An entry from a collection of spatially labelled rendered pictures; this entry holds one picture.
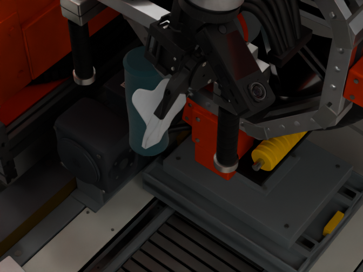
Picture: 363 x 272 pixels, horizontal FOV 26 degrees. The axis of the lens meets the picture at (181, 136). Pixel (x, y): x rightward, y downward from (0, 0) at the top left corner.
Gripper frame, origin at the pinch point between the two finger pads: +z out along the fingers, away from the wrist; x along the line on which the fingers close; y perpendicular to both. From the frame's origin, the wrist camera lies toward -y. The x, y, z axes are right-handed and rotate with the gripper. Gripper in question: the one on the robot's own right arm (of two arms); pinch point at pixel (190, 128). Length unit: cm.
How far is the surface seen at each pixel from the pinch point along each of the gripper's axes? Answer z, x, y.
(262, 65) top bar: 5.0, -23.3, 6.2
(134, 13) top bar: 9.0, -18.6, 29.8
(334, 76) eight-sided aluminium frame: 14.3, -42.6, 2.8
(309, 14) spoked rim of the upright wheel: 13, -51, 16
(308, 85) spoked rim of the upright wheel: 32, -57, 14
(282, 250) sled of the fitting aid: 83, -60, 4
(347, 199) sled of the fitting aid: 77, -82, 3
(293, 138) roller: 46, -56, 11
